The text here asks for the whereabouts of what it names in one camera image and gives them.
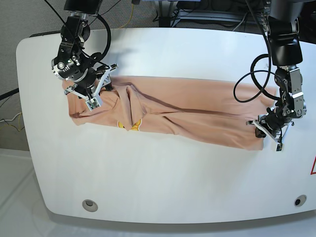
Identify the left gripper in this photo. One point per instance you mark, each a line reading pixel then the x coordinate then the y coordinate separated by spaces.
pixel 274 124

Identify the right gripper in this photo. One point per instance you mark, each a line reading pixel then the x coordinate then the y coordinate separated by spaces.
pixel 90 83

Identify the peach pink T-shirt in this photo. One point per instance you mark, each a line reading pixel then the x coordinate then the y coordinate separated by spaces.
pixel 209 111

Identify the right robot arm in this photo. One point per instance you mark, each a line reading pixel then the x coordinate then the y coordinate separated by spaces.
pixel 71 59

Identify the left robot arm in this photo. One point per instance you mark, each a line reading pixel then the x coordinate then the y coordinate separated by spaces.
pixel 279 27

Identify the red triangle sticker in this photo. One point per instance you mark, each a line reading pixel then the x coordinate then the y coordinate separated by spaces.
pixel 313 170

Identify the black bar at left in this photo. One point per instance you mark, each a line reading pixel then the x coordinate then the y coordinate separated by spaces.
pixel 8 94

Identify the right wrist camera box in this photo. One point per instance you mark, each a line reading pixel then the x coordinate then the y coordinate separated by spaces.
pixel 94 103

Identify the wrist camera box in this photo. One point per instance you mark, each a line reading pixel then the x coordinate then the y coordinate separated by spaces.
pixel 94 103
pixel 279 146

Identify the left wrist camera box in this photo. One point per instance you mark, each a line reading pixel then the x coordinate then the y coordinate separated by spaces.
pixel 279 146

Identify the right table cable grommet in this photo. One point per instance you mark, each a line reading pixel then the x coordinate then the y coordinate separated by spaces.
pixel 300 200

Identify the table cable grommet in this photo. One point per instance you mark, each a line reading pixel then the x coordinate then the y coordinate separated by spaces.
pixel 89 205
pixel 300 200

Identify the black table leg post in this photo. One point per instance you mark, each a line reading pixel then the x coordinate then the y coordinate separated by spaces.
pixel 165 9

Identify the aluminium frame rail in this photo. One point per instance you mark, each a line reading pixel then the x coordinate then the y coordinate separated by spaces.
pixel 215 16

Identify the left table cable grommet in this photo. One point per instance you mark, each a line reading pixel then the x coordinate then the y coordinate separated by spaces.
pixel 89 205

